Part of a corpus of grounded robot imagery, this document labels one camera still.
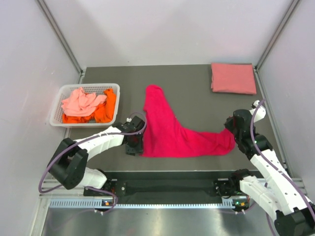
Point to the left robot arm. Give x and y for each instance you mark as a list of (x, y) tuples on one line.
[(69, 162)]

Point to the slotted cable duct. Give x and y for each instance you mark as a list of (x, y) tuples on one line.
[(104, 204)]

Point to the folded salmon pink t shirt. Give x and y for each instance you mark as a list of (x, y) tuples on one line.
[(233, 78)]

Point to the aluminium frame rail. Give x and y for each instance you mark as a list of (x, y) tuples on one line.
[(277, 33)]

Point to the orange t shirt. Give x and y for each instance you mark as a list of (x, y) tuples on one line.
[(103, 113)]

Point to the white plastic basket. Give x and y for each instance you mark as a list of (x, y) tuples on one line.
[(66, 90)]

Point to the magenta t shirt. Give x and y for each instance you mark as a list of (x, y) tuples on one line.
[(165, 137)]

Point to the light pink t shirt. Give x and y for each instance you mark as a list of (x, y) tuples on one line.
[(81, 104)]

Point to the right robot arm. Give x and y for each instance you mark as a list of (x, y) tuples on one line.
[(292, 212)]

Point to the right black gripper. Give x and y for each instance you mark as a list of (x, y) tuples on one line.
[(228, 123)]

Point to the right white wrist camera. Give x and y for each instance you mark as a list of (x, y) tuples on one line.
[(258, 113)]

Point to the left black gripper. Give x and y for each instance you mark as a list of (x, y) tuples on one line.
[(138, 149)]

